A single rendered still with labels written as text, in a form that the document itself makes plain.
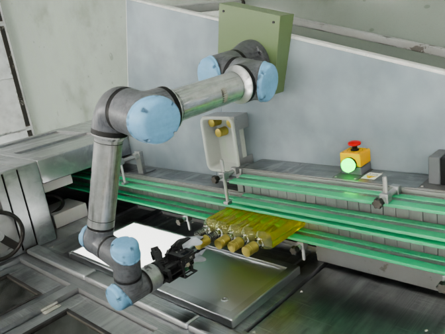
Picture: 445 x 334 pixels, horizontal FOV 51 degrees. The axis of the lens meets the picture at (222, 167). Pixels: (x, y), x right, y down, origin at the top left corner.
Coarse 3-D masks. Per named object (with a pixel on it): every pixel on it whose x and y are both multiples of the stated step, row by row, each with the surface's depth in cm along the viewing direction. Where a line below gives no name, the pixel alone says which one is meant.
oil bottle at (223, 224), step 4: (236, 212) 164; (240, 212) 163; (244, 212) 163; (248, 212) 163; (228, 216) 161; (232, 216) 161; (236, 216) 160; (240, 216) 160; (220, 220) 159; (224, 220) 158; (228, 220) 158; (232, 220) 157; (236, 220) 158; (216, 224) 158; (220, 224) 156; (224, 224) 156; (228, 224) 156; (216, 228) 157; (220, 228) 156; (224, 228) 155; (224, 232) 155
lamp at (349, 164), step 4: (344, 160) 143; (348, 160) 143; (352, 160) 143; (344, 164) 143; (348, 164) 142; (352, 164) 142; (356, 164) 144; (344, 168) 144; (348, 168) 143; (352, 168) 143
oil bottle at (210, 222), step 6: (222, 210) 168; (228, 210) 167; (234, 210) 166; (210, 216) 164; (216, 216) 163; (222, 216) 162; (204, 222) 161; (210, 222) 160; (216, 222) 159; (210, 228) 159
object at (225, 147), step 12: (204, 120) 183; (228, 120) 173; (204, 132) 184; (228, 132) 184; (204, 144) 186; (216, 144) 189; (228, 144) 187; (216, 156) 190; (228, 156) 189; (216, 168) 186; (228, 168) 183
